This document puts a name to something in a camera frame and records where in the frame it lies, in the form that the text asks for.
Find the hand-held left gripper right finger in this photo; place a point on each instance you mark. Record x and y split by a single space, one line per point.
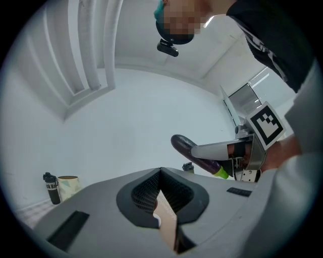
227 201

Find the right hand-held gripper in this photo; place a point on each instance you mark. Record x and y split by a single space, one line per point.
267 126

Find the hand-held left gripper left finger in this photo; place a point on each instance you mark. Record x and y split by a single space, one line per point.
101 201

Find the purple eggplant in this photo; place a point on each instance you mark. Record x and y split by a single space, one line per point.
181 144

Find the person's right forearm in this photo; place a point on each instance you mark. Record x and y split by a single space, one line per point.
280 153

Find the person's right hand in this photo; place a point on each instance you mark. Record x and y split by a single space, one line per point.
248 151

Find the dark brown shaker bottle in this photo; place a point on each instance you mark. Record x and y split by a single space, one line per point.
188 168

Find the patterned paper cup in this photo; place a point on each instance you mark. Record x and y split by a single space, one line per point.
69 187

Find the black bottle with white print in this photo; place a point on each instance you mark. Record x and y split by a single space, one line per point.
53 194

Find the glass door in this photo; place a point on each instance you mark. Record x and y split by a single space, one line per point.
246 97

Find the ceiling light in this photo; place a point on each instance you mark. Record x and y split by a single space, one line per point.
208 21

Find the person's head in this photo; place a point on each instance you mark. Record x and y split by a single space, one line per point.
176 25

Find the person's black clothing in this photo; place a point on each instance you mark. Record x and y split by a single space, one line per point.
277 30

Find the white slatted ceiling fixture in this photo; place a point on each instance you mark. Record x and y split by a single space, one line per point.
75 50

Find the black head camera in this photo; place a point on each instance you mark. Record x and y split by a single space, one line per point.
167 49

